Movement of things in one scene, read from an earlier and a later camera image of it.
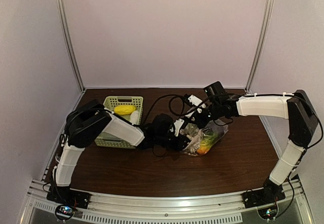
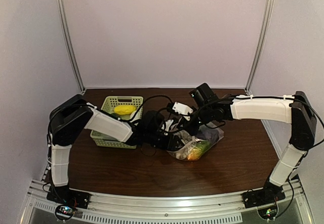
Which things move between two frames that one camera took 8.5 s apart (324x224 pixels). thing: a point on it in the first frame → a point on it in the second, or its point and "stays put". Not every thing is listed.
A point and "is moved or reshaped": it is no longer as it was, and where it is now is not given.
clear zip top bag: [203, 140] is moved or reshaped
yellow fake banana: [124, 109] stays put
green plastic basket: [106, 140] stays put
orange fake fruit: [202, 150] → [195, 154]
